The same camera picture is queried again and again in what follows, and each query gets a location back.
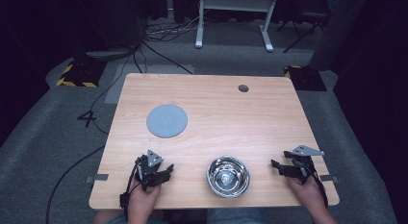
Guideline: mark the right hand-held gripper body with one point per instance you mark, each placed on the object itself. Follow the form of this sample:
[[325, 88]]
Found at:
[[304, 164]]

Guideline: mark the person's right hand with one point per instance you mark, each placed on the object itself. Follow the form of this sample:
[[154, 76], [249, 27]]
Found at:
[[308, 195]]

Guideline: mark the grey curtain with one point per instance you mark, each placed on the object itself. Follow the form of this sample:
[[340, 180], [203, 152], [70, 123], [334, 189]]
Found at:
[[336, 31]]

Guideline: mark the person's left hand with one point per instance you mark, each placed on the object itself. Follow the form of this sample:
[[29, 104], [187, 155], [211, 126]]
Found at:
[[142, 200]]

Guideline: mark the white metal desk frame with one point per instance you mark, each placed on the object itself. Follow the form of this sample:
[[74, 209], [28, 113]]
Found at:
[[235, 3]]

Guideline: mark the stainless steel bowl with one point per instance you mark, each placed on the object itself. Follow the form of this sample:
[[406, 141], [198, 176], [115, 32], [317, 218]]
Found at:
[[228, 177]]

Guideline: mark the person's left leg in jeans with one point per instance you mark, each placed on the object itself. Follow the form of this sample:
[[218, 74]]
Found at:
[[118, 219]]

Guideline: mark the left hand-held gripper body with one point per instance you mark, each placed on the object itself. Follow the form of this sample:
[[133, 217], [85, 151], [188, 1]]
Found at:
[[148, 169]]

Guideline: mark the gray round plate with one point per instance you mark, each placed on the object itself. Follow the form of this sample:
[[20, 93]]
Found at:
[[167, 121]]

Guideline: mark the black tripod stand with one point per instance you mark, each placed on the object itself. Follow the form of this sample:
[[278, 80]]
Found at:
[[304, 23]]

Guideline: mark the person's leg in jeans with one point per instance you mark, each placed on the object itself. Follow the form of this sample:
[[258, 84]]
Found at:
[[118, 219], [237, 216]]

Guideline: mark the black yellow striped base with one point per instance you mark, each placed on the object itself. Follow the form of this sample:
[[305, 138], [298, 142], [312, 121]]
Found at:
[[80, 75], [305, 78]]

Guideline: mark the grey tape strip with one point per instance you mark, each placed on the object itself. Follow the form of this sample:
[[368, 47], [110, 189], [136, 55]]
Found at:
[[329, 178], [97, 178]]

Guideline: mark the person's right leg in jeans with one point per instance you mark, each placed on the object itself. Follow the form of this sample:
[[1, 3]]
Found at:
[[237, 216]]

